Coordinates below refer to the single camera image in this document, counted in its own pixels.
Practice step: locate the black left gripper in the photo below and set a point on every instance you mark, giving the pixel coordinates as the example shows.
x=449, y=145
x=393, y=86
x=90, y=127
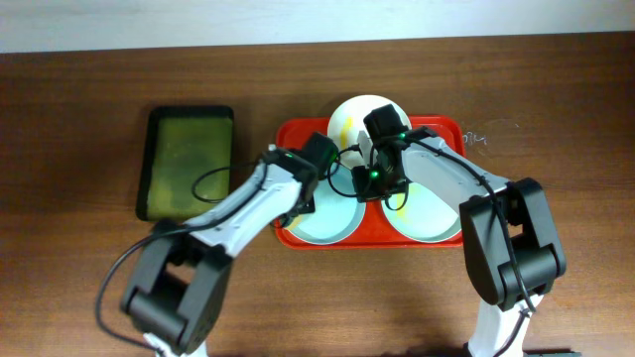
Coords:
x=302, y=206

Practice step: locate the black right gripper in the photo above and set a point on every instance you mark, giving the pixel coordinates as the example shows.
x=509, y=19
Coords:
x=363, y=193

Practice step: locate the cream white plate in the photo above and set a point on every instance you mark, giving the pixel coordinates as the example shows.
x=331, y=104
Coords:
x=347, y=121

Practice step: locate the light blue plate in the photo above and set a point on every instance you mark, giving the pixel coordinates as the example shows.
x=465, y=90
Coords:
x=335, y=216

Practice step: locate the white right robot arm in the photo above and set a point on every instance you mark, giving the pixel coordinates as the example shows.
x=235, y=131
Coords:
x=512, y=251

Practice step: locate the red plastic tray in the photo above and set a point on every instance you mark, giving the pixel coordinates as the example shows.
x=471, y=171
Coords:
x=374, y=231

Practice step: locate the black tray with green liquid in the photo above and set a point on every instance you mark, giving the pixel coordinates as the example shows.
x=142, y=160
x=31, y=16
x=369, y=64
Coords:
x=183, y=142

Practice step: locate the light green plate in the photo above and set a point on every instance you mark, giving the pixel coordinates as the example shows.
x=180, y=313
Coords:
x=420, y=215

